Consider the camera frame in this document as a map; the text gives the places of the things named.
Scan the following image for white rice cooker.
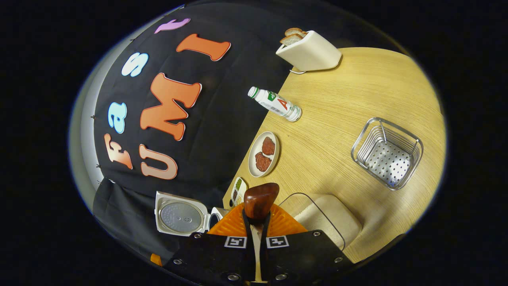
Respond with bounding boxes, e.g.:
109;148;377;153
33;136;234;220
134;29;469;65
155;191;231;237

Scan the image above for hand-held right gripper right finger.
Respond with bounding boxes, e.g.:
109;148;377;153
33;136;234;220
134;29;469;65
261;203;354;283

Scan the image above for clear box of white rice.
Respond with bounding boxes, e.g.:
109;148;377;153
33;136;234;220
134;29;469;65
279;193;362;251

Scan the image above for brown wooden spoon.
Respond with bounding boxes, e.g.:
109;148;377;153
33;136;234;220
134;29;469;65
244;183;280;229

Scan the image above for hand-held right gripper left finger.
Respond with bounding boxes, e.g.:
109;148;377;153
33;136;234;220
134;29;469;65
164;203;255;282

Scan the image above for black backdrop cloth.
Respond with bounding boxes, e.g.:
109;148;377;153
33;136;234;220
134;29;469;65
92;2;401;265

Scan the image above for metal wire chopstick holder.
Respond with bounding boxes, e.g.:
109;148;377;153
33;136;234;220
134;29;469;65
351;117;423;191

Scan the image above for white green-label bottle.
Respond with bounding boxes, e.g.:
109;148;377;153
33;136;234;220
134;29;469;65
248;87;302;122

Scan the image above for small white plate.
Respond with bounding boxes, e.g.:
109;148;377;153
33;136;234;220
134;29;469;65
248;131;280;178

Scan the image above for three-part seasoning dish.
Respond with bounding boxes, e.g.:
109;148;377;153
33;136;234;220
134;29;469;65
231;177;248;207

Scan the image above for cream toaster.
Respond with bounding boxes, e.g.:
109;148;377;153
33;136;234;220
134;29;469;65
276;30;343;72

